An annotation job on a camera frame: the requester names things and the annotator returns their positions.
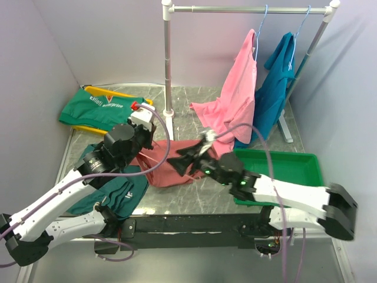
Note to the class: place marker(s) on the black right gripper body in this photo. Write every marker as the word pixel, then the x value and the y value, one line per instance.
pixel 211 168

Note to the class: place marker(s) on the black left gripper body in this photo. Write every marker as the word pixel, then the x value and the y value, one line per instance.
pixel 142 138

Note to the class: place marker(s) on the pink wire hanger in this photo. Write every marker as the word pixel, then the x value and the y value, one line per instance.
pixel 164 175

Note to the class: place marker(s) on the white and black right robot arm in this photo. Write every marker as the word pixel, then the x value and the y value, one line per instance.
pixel 328 208

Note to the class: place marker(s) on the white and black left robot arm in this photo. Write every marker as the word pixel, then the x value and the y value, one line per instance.
pixel 33 231

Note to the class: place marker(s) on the green printed t shirt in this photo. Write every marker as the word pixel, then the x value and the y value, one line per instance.
pixel 100 112

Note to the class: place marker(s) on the pink t shirt on hanger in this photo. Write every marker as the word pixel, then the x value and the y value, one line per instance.
pixel 236 102

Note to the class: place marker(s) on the dark teal t shirt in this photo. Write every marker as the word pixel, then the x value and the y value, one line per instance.
pixel 122 195

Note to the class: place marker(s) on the blue t shirt on hanger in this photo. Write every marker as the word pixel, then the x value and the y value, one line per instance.
pixel 262 107

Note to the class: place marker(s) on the light blue hanger right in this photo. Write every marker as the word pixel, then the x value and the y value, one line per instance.
pixel 295 36

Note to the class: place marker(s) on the light blue hanger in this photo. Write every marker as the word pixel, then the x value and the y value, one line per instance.
pixel 258 33
pixel 295 36

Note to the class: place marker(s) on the light blue hanger left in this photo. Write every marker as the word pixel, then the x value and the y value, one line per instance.
pixel 258 33

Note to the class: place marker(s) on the yellow plastic tray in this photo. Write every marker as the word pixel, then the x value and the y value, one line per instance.
pixel 100 92

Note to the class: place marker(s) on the green plastic tray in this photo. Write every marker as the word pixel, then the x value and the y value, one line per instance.
pixel 299 168

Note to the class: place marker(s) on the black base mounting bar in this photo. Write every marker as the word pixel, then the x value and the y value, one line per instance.
pixel 196 231

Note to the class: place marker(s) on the silver clothes rack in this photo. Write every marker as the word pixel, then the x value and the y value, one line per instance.
pixel 168 8

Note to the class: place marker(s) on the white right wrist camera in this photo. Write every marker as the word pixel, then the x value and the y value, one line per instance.
pixel 209 139

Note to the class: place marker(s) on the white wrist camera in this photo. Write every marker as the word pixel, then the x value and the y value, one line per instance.
pixel 144 116
pixel 209 139

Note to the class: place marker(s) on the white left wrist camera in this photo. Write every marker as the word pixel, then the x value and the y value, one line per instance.
pixel 144 116

